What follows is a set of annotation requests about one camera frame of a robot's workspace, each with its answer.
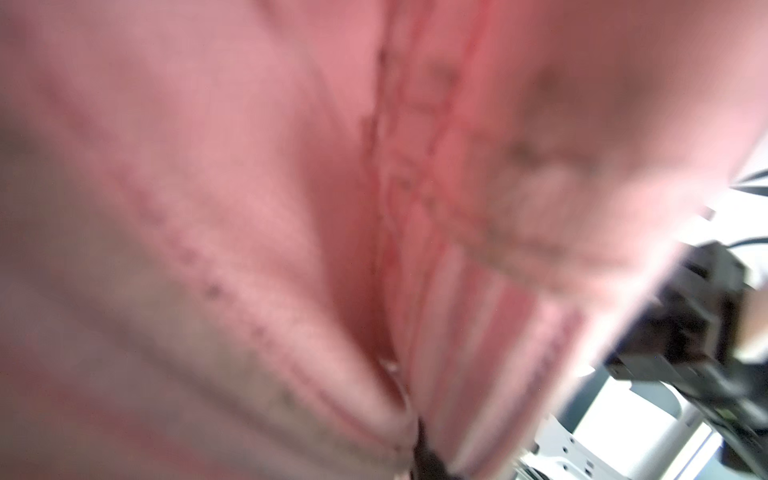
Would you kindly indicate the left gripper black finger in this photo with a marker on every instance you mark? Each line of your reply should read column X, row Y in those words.
column 426, row 463

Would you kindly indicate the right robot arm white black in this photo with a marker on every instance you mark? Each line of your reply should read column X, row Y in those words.
column 687, row 339

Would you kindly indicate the pink school backpack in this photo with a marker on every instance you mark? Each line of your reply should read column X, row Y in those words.
column 274, row 239

